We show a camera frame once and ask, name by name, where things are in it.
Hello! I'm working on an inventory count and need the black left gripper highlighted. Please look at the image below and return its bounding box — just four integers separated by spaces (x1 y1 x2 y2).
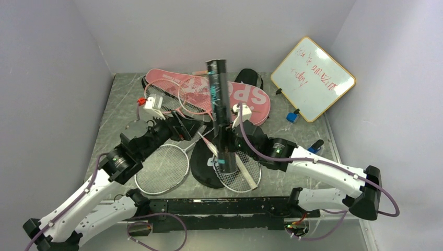
138 109 203 160

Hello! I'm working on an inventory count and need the black shuttlecock tube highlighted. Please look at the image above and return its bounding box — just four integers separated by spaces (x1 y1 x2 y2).
206 59 237 174

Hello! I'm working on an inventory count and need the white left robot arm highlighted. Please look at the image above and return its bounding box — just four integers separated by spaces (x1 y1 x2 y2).
23 112 204 250

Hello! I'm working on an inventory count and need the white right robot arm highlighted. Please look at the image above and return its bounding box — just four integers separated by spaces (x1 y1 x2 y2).
221 103 400 221

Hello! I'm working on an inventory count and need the black racket bag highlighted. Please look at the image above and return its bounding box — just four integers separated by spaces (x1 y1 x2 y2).
190 69 263 189

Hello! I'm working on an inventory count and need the pink racket right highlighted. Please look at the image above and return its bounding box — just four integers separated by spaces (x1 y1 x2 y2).
178 81 243 169

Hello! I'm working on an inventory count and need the pink racket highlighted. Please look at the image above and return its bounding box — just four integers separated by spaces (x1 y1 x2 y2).
136 79 205 145
178 81 243 169

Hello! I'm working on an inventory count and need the pink racket left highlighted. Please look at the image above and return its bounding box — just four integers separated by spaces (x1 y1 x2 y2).
136 79 205 145

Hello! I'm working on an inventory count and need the white racket right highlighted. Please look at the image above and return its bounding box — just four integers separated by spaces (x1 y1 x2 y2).
213 151 262 193

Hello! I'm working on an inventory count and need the white racket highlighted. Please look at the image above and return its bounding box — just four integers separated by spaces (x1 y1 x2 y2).
134 128 213 196
213 151 262 193

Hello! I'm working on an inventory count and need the pink racket bag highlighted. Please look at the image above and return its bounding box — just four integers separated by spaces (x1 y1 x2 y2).
145 69 271 126

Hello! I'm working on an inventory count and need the white racket left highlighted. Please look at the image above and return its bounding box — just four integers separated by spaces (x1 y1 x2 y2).
134 128 213 196

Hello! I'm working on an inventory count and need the yellow pink marker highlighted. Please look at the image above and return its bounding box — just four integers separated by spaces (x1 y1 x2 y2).
192 70 208 76

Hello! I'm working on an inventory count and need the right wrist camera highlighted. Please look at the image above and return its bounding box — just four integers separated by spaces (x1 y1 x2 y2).
231 103 252 128

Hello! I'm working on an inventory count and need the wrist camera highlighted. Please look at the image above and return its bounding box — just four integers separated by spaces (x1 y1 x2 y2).
231 103 252 128
137 95 166 120

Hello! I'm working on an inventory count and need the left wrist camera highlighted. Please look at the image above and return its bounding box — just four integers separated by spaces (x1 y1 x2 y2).
137 95 166 120

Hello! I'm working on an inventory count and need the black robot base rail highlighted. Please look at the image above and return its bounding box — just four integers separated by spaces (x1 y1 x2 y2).
133 196 320 233

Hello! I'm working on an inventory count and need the whiteboard with yellow frame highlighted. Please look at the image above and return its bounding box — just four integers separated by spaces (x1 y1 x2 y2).
271 37 356 122

